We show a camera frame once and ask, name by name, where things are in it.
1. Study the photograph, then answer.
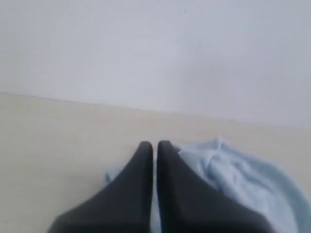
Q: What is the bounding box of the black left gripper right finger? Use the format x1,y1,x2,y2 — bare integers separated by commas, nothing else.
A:
156,140,274,233

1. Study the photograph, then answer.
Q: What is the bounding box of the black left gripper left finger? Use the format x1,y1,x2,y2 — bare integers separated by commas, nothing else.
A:
48,141,153,233

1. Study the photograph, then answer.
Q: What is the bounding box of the light blue towel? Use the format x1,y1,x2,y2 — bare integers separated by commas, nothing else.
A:
104,135,307,233

